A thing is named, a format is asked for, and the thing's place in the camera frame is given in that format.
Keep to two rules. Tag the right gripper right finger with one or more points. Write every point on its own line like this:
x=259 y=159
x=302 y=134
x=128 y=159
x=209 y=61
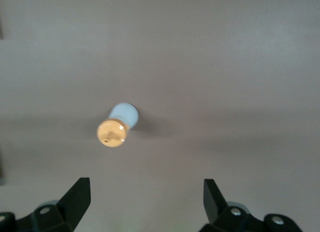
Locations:
x=216 y=209

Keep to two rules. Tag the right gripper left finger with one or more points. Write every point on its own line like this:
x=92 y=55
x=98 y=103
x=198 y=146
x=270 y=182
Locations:
x=72 y=209

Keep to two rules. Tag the clear orange-capped sauce bottle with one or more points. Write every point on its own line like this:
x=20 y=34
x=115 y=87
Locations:
x=125 y=114

